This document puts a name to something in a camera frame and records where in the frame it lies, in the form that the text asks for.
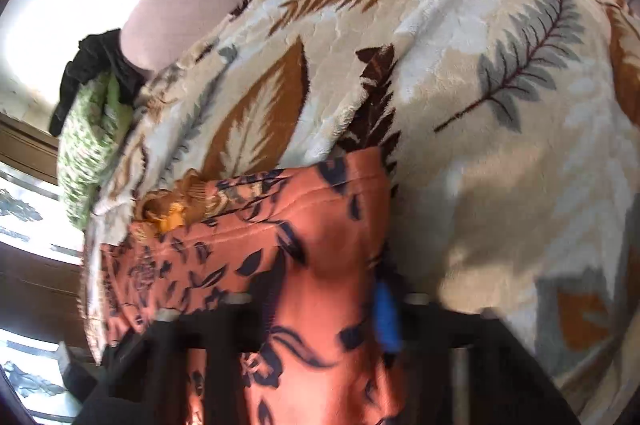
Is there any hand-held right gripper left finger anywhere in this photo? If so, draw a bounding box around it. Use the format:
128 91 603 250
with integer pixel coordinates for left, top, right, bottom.
92 291 275 425

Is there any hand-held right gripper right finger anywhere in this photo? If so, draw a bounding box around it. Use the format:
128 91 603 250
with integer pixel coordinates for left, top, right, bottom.
374 279 588 425

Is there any etched glass window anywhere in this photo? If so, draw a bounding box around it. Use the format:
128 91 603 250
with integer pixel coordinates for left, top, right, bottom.
0 165 87 422

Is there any leaf print fleece blanket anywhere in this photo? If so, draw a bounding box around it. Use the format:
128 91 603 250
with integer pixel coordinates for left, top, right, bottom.
82 0 640 425

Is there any green white patterned pillow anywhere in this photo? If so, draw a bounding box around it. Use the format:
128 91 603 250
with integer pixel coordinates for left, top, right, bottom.
56 70 137 231

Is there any black cloth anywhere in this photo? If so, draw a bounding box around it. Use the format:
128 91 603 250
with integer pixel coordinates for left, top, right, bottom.
49 30 147 137

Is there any orange black floral garment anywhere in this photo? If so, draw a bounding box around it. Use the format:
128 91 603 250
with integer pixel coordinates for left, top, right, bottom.
100 150 407 425

